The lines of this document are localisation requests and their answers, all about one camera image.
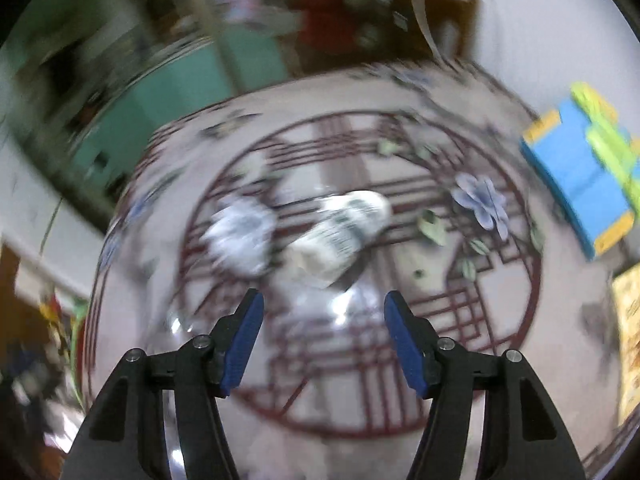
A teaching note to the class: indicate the red garment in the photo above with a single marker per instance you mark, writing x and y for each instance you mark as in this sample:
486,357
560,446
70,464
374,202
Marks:
325,15

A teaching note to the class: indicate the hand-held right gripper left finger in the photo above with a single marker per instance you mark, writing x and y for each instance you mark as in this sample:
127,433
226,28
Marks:
245,340

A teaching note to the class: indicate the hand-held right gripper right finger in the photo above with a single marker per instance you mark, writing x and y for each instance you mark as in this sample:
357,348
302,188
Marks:
405,345

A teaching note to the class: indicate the white paper ball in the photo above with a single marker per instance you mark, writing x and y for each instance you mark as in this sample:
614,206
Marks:
240,235

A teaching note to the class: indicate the teal kitchen cabinets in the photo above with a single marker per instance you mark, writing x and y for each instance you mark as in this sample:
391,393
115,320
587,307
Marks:
165,95

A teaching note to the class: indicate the flat yellow packet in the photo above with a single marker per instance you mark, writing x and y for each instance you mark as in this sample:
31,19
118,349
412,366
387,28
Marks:
630,335

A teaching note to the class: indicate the round patterned glass table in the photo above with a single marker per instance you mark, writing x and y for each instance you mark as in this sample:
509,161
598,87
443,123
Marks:
350,400

